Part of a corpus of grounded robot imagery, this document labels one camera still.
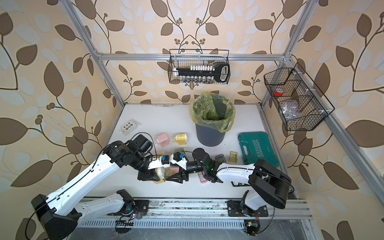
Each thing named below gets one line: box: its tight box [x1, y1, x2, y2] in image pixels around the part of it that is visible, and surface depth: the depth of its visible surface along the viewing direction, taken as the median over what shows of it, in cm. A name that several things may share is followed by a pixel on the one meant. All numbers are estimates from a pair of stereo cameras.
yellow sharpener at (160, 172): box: [153, 167, 166, 185], surface depth 68 cm
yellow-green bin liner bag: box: [189, 91, 236, 133], surface depth 84 cm
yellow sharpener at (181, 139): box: [172, 133, 188, 146], surface depth 95 cm
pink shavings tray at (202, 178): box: [197, 171, 208, 183], surface depth 84 cm
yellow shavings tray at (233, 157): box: [229, 151, 238, 163], surface depth 94 cm
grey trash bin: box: [195, 123, 226, 147], surface depth 101 cm
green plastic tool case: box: [237, 131, 280, 168], surface depth 93 cm
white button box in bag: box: [118, 118, 143, 136], surface depth 107 cm
